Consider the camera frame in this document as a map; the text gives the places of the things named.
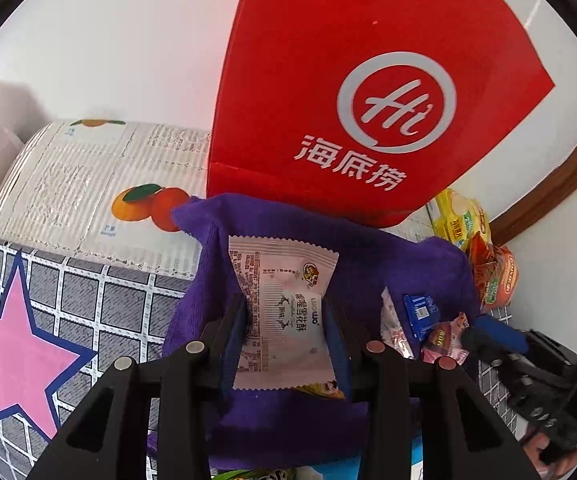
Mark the red panda snack packet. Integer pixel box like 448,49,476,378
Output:
421,312,469,365

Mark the blue snack packet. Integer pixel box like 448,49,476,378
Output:
402,294,440,342

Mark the green snack packet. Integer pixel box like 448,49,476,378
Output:
212,468,297,480

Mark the pink white pastry packet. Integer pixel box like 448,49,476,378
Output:
228,236,338,390

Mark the pink cartoon snack packet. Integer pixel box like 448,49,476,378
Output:
381,287,414,359

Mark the yellow snack packet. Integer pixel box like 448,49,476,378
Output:
294,379,346,400

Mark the person's right hand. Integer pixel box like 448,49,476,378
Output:
523,426,577,479

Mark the orange chips bag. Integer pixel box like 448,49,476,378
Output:
468,232,519,313

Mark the pink star sticker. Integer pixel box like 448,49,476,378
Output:
0,254,96,441

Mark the yellow chips bag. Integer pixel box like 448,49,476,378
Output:
427,188,492,252

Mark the blue rectangular box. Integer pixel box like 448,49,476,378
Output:
296,437,423,480

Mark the purple towel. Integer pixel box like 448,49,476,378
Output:
162,194,480,469

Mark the white fruit print mat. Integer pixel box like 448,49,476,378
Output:
0,118,437,281

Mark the red paper shopping bag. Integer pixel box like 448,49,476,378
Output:
207,0,553,228

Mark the brown wooden door frame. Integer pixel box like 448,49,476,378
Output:
491,146,577,245

